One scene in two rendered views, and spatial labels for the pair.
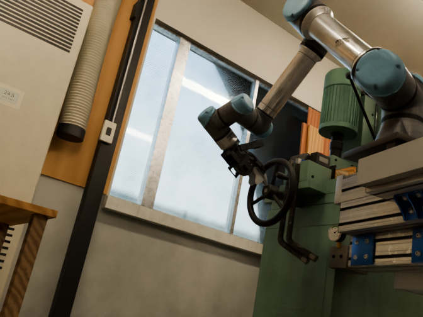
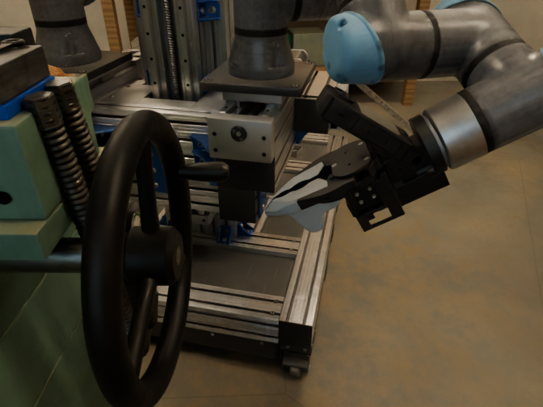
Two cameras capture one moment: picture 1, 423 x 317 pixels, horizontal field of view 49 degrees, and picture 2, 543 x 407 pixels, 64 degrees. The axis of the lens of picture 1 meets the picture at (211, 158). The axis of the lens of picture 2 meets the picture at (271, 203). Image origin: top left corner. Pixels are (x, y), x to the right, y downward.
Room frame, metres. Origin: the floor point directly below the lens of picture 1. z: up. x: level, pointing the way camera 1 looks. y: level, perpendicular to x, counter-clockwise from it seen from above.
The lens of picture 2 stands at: (2.05, 0.02, 1.09)
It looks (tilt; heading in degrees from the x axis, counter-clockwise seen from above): 32 degrees down; 211
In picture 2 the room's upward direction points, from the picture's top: straight up
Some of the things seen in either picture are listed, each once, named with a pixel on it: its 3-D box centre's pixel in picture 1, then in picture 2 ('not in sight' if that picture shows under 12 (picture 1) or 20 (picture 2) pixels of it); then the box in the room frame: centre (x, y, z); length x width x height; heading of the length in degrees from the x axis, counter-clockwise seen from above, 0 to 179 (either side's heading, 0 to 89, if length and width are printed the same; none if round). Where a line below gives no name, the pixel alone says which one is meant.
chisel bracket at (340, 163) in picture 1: (337, 169); not in sight; (1.99, -0.57, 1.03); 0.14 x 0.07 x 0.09; 120
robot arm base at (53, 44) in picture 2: not in sight; (65, 39); (1.35, -0.99, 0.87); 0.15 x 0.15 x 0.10
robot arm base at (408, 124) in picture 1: (401, 137); (261, 48); (1.19, -0.52, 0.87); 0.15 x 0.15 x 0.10
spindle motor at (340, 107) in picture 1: (340, 104); not in sight; (1.98, -0.56, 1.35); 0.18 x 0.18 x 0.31
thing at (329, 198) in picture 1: (319, 208); not in sight; (1.95, -0.50, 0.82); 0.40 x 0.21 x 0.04; 30
